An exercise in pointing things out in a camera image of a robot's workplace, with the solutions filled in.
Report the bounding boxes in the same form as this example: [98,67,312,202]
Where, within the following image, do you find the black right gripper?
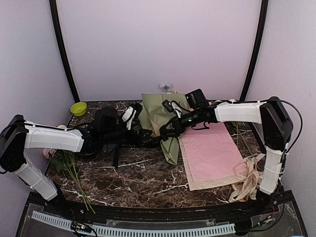
[161,109,201,135]

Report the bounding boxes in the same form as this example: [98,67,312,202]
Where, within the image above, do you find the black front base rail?
[29,190,294,223]

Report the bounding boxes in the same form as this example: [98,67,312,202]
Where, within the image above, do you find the peach green wrapping paper sheet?
[138,93,190,165]

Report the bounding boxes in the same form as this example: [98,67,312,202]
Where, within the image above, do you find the lime green plastic bowl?
[70,102,87,117]

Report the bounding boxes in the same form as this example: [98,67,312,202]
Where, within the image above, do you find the cream ribbon pile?
[228,154,265,203]

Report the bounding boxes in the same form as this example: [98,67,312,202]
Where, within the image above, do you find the pink rose stem bunch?
[42,148,95,214]

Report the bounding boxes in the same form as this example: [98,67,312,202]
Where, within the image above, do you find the black vertical frame post left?
[49,0,80,103]

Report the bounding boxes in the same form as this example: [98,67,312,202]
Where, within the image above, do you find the black vertical frame post right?
[239,0,269,101]

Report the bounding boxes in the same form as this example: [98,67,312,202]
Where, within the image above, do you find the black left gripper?
[102,118,152,146]

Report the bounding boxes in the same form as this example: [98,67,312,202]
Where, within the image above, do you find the pink white rose bunch right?
[228,98,255,158]

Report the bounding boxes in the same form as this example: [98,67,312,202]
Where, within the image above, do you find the blue flower stem bunch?
[159,82,173,94]

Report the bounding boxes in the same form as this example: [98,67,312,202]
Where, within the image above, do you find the white slotted cable duct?
[32,211,236,237]

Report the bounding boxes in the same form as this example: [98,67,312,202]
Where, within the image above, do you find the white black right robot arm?
[159,96,293,195]

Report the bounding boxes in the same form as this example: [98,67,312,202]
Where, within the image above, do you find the black vertical frame post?
[239,0,269,101]
[49,0,80,103]

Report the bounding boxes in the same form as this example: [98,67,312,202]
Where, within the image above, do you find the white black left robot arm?
[0,115,156,215]

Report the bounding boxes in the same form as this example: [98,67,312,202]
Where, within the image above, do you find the black lettered ribbon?
[113,128,160,169]

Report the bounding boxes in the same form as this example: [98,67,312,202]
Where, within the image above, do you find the pink wrapping paper sheet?
[179,123,248,191]

